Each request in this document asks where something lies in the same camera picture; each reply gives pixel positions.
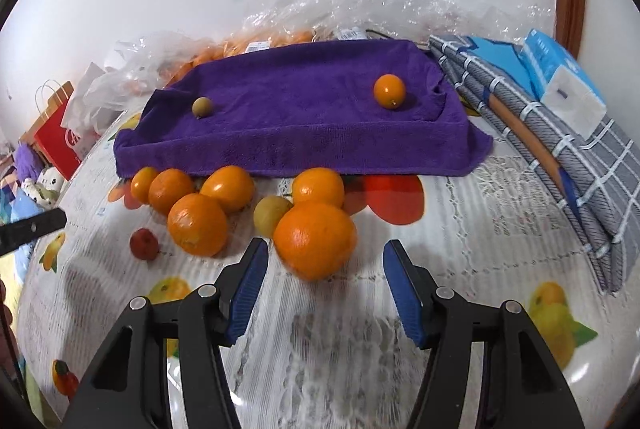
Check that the blue tissue pack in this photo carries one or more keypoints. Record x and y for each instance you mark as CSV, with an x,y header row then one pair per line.
x,y
555,69

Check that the brown paper bag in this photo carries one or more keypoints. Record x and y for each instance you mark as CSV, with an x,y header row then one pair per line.
x,y
62,91

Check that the large orange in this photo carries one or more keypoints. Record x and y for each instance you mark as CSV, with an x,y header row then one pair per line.
x,y
315,241
197,224

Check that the clear bag of oranges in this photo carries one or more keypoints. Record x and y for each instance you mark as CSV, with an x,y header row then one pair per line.
x,y
225,51

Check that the fruit-print tablecloth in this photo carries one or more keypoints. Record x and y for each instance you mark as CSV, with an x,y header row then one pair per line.
x,y
325,334

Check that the blue printed sheet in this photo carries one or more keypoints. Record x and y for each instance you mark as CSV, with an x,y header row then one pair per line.
x,y
500,59

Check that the purple towel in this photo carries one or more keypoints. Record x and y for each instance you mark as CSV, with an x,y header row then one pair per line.
x,y
300,99

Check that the purple plush toy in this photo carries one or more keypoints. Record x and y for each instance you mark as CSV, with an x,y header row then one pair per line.
x,y
25,159

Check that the grey plaid cloth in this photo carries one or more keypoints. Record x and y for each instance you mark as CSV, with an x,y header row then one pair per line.
x,y
590,169

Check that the yellow-green round fruit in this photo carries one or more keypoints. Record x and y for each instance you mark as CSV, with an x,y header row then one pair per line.
x,y
267,216

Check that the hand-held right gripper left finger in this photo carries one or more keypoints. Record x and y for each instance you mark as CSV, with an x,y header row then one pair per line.
x,y
247,294

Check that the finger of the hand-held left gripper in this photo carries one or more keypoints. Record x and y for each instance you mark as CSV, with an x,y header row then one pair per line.
x,y
30,229

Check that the medium orange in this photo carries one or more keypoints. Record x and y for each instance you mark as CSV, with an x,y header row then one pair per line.
x,y
230,186
317,186
170,189

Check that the white plastic bag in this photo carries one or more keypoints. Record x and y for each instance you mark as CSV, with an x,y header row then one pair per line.
x,y
125,74

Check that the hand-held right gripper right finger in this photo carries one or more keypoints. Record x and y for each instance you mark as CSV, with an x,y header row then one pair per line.
x,y
405,299

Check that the white plush toy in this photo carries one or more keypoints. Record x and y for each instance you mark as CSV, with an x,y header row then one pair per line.
x,y
50,181

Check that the small orange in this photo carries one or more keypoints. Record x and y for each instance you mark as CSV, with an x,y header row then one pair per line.
x,y
142,183
389,91

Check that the red paper bag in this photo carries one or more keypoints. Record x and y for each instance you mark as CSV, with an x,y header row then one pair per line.
x,y
55,139

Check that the small red fruit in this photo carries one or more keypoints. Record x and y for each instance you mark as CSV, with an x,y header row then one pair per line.
x,y
144,244

